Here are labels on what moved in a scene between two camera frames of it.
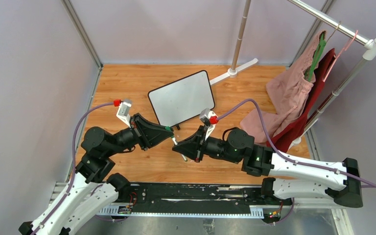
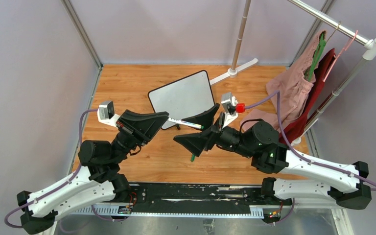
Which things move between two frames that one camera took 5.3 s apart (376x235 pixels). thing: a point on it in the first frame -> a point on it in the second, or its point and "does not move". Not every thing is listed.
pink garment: [291, 93] does not move
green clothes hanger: [317, 54] does not move
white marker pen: [176, 143] -> [185, 123]
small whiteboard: [182, 99] does not move
